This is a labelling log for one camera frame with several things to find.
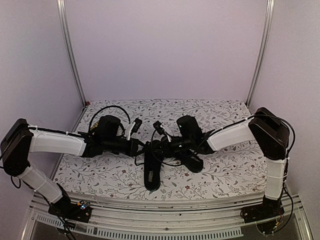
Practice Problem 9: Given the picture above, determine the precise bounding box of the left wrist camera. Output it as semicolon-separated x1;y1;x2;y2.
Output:
124;118;143;141

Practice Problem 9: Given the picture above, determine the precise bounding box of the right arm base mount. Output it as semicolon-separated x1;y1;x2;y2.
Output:
240;198;285;223

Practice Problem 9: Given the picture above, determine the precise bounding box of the aluminium frame post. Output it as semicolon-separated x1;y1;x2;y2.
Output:
56;0;87;107
245;0;275;108

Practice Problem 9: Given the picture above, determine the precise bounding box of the red-soled shoe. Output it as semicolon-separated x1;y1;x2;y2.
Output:
173;149;204;173

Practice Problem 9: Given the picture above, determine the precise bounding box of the right aluminium frame post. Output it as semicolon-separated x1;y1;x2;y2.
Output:
245;0;275;108

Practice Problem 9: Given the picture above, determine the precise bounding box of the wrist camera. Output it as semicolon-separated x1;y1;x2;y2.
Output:
124;118;143;141
153;121;173;143

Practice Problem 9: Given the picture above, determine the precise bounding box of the black shoe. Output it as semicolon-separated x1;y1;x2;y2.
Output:
143;141;162;192

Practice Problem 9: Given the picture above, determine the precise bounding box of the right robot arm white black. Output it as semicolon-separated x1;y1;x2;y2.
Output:
167;107;296;218

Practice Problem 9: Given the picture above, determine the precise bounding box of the floral tablecloth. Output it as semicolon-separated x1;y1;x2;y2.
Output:
53;99;267;201

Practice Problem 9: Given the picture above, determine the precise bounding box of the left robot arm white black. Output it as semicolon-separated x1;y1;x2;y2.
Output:
0;115;144;217

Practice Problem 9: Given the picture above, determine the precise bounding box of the left aluminium frame post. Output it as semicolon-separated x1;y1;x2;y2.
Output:
56;0;87;107

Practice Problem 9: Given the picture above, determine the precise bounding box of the black shoelace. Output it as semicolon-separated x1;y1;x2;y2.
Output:
134;142;156;167

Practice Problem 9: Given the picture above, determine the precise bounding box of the front aluminium rail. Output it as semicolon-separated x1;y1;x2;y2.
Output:
21;193;315;240

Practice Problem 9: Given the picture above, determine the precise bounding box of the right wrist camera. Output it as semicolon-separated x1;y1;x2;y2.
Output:
153;121;173;143

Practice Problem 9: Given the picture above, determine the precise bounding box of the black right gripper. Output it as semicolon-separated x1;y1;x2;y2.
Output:
150;135;194;158

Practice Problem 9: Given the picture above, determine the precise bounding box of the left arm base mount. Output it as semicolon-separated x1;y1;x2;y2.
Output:
48;199;93;223

